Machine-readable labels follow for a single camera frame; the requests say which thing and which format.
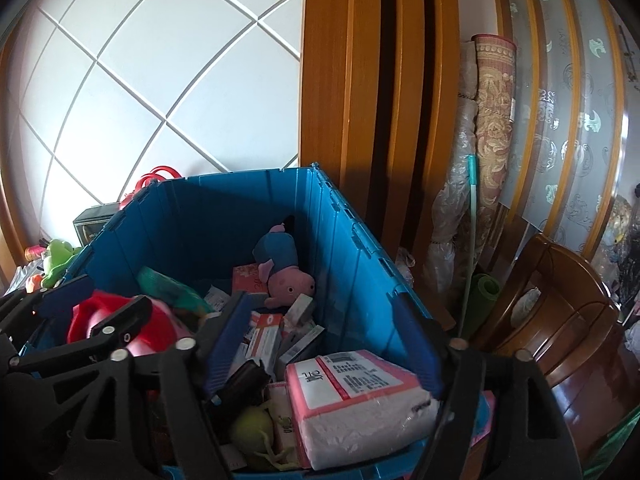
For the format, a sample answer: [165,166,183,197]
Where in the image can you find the grey and white carton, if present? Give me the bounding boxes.
[277,325,326,366]

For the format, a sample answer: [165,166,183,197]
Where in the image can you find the pig plush in blue dress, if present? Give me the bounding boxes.
[252,220,317,309]

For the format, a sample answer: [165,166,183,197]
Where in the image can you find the wooden chair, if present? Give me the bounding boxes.
[470,232,640,461]

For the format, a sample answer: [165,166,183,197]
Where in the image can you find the green yoga mat roll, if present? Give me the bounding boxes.
[460,272,502,341]

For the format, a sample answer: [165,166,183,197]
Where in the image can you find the plastic wrapped roll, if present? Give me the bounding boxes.
[430,42,478,321]

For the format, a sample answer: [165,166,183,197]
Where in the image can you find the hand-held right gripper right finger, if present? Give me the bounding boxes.
[392,297,586,480]

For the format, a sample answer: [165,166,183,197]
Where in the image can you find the wooden door frame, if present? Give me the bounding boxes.
[0,30,31,283]
[299,0,461,261]

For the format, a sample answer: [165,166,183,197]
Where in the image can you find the frosted glass door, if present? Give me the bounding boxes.
[492,0,631,256]

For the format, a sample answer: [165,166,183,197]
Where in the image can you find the green plastic bag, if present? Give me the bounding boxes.
[136,266,213,316]

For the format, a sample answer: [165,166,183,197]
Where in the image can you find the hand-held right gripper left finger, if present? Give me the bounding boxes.
[65,291,254,480]

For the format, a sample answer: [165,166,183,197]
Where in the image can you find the green plastic sheet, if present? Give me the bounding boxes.
[585,400,640,480]

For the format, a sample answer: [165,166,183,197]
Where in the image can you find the teal mop pole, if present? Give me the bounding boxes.
[457,155,478,336]

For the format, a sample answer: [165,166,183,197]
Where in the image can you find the pink tissue pack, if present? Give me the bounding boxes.
[285,350,433,471]

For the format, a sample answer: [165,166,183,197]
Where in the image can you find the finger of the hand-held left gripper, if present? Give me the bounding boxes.
[7,295,154,377]
[0,274,96,346]

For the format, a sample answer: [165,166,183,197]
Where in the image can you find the pink patterned box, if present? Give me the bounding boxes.
[231,264,271,293]

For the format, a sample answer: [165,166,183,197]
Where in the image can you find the green bird plush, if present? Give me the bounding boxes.
[40,239,83,288]

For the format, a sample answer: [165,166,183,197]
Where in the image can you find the green ball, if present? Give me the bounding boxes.
[230,406,275,453]

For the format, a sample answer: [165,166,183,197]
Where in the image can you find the red and white carton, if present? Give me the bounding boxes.
[245,312,286,376]

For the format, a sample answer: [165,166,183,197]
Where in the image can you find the blue plastic crate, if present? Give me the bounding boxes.
[17,162,496,480]

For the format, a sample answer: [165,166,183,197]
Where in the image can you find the pig plush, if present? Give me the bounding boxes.
[66,290,193,356]
[252,220,317,309]

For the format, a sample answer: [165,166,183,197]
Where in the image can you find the black pouch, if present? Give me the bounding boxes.
[215,360,271,411]

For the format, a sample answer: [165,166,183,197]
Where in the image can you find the rolled patterned mat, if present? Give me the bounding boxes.
[472,34,518,271]

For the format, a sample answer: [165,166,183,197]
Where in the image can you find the black printed box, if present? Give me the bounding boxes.
[72,203,121,248]

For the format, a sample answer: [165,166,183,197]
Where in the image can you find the red plastic carry case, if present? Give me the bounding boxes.
[119,164,181,211]

